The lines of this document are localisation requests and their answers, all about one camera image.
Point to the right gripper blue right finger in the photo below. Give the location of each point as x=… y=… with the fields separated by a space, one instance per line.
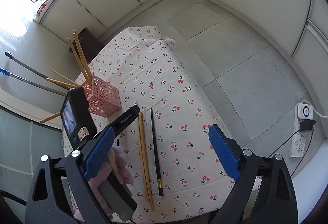
x=227 y=151

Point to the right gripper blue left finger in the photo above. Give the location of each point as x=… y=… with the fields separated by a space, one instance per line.
x=95 y=152

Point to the wooden chopstick long diagonal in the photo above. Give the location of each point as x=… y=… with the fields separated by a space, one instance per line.
x=88 y=75

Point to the black phone on gripper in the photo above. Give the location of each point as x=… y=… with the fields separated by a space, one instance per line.
x=76 y=117

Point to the black chopstick gold band right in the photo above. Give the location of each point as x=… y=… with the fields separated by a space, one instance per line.
x=157 y=166

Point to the pink perforated utensil holder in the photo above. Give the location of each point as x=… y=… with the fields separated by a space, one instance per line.
x=103 y=98

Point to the cherry print tablecloth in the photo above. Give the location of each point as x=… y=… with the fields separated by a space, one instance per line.
x=142 y=64

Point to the white power strip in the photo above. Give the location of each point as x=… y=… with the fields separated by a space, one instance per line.
x=298 y=145

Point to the black plug adapter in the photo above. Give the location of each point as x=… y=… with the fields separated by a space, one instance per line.
x=307 y=125

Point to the white round timer socket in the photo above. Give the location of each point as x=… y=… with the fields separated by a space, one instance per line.
x=305 y=111

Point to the dark brown trash bin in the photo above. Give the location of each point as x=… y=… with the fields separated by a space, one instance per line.
x=90 y=44

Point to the blue handled mop pole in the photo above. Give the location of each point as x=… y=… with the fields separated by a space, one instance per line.
x=7 y=73

